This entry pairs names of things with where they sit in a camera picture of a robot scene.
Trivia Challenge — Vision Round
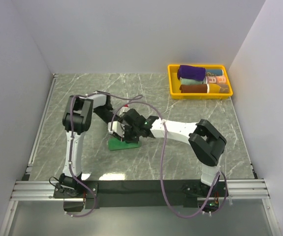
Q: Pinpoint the black base beam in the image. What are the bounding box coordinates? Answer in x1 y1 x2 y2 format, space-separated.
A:
53 179 228 212

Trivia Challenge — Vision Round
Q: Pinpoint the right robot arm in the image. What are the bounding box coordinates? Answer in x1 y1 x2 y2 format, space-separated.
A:
109 108 227 196

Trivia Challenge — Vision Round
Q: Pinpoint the green towel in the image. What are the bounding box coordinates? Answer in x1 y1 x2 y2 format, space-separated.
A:
107 138 141 151

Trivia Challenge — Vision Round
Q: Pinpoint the rolled pink printed towel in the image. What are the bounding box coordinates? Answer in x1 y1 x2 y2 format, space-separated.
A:
204 75 227 84

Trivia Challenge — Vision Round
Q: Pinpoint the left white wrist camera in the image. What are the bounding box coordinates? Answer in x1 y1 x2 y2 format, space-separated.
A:
119 104 130 114

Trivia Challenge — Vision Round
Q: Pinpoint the rolled brown towel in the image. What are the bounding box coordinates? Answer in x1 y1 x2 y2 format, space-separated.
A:
180 84 208 93

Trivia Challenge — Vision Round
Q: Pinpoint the rolled mint towel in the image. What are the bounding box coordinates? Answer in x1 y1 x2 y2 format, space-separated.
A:
180 77 204 86

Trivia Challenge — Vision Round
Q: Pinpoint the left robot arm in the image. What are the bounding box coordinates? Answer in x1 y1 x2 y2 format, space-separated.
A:
59 91 124 198

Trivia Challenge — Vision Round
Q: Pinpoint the aluminium rail frame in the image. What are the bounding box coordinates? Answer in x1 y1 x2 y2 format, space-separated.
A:
1 73 281 236

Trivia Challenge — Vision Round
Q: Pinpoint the yellow plastic tray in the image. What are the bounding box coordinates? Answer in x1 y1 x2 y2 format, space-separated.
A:
167 64 233 99

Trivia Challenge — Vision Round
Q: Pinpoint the purple towel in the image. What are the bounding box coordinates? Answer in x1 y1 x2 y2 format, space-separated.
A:
177 65 206 81

